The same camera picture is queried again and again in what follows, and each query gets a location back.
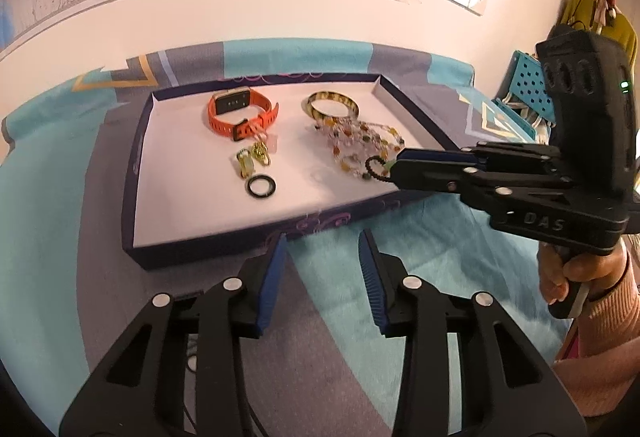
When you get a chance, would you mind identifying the tortoiseshell bangle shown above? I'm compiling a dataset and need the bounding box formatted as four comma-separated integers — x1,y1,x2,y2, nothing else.
303,90,360,122

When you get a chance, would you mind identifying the right hand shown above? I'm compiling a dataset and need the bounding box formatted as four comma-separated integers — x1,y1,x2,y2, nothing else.
537,240,627,305

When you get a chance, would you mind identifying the blue perforated basket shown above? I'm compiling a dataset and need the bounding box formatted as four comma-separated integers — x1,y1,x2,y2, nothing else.
494,50,555,144

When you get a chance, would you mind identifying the pink flower charm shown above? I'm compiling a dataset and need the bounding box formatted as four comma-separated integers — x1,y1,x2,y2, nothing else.
264,135,278,153

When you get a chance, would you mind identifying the teal grey bed blanket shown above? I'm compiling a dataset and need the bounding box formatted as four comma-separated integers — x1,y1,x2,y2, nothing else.
1,38,567,436

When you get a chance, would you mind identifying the navy white jewelry tray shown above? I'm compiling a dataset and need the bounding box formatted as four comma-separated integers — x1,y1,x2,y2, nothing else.
122,73,454,270

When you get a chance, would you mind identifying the orange smart watch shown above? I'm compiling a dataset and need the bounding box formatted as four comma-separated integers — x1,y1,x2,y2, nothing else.
206,86,280,142

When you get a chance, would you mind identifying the black ring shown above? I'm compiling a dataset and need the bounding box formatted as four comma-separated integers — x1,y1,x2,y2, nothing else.
245,174,278,201

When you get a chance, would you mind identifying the pink right sleeve forearm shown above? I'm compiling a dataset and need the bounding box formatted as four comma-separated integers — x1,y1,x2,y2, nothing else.
553,264,639,417

